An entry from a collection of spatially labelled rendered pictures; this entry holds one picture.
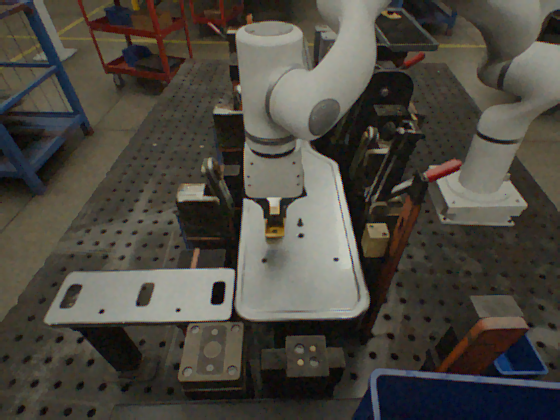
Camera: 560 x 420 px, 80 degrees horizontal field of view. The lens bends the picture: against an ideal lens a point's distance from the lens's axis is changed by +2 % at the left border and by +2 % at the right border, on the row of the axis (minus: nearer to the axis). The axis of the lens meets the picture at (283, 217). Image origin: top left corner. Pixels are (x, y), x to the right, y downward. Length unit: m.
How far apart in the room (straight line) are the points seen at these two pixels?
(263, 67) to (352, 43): 0.11
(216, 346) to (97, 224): 0.84
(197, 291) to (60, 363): 0.47
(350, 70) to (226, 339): 0.36
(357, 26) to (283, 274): 0.38
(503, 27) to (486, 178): 0.47
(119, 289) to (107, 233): 0.57
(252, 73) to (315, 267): 0.33
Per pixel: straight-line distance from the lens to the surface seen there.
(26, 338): 1.06
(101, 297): 0.63
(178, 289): 0.59
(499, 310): 0.38
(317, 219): 0.67
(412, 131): 0.55
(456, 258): 1.11
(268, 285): 0.57
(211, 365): 0.46
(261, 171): 0.54
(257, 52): 0.44
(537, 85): 1.03
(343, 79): 0.42
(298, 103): 0.40
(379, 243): 0.58
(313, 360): 0.43
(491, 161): 1.15
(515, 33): 0.88
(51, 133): 3.08
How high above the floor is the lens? 1.48
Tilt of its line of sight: 45 degrees down
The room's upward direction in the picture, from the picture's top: straight up
